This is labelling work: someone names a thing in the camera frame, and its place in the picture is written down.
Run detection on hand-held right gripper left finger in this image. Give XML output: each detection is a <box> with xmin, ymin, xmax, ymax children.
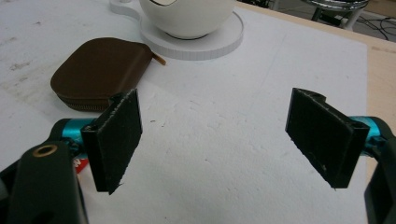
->
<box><xmin>49</xmin><ymin>88</ymin><xmax>144</xmax><ymax>196</ymax></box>

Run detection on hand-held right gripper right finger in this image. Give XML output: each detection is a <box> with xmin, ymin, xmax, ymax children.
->
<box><xmin>285</xmin><ymin>87</ymin><xmax>396</xmax><ymax>189</ymax></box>

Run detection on red and white packet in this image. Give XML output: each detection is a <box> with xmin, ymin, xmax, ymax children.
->
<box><xmin>72</xmin><ymin>157</ymin><xmax>91</xmax><ymax>175</ymax></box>

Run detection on brown leather zip pouch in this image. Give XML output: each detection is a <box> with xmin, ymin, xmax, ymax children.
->
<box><xmin>49</xmin><ymin>37</ymin><xmax>167</xmax><ymax>113</ymax></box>

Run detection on white foam table mat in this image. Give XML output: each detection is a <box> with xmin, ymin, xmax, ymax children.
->
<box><xmin>0</xmin><ymin>0</ymin><xmax>369</xmax><ymax>224</ymax></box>

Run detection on metal stool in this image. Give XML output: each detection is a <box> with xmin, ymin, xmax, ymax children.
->
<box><xmin>298</xmin><ymin>0</ymin><xmax>371</xmax><ymax>31</ymax></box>

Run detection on white round flat base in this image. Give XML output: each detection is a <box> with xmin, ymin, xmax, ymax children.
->
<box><xmin>108</xmin><ymin>0</ymin><xmax>245</xmax><ymax>62</ymax></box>

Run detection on white round ball-shaped container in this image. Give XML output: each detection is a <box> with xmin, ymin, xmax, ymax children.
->
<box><xmin>138</xmin><ymin>0</ymin><xmax>237</xmax><ymax>40</ymax></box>

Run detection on black floor cables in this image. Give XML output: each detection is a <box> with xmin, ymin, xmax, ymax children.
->
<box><xmin>354</xmin><ymin>15</ymin><xmax>396</xmax><ymax>41</ymax></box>

